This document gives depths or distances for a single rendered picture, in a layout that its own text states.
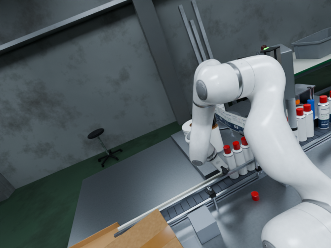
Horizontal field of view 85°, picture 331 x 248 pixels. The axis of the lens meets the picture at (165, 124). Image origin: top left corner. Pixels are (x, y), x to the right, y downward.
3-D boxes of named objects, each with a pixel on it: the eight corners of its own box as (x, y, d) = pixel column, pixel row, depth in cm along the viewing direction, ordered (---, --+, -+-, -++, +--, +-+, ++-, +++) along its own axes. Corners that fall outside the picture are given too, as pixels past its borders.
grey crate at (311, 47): (326, 44, 261) (326, 27, 252) (360, 41, 225) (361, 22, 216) (290, 60, 256) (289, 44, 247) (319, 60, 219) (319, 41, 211)
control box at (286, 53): (284, 84, 85) (281, 43, 78) (296, 98, 72) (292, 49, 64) (260, 89, 90) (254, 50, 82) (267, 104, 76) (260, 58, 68)
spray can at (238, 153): (244, 168, 104) (237, 138, 96) (249, 173, 99) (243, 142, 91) (236, 171, 104) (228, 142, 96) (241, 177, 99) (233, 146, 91)
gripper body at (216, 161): (219, 153, 87) (231, 166, 91) (209, 144, 96) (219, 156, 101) (208, 164, 87) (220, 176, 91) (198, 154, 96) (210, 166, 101)
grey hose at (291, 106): (292, 126, 90) (289, 86, 82) (299, 128, 87) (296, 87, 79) (286, 129, 90) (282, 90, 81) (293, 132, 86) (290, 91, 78)
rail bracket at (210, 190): (214, 201, 97) (206, 178, 91) (222, 211, 91) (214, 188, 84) (209, 204, 97) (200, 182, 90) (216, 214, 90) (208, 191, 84)
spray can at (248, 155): (249, 163, 105) (244, 134, 97) (257, 168, 100) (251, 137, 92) (243, 168, 104) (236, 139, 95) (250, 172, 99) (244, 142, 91)
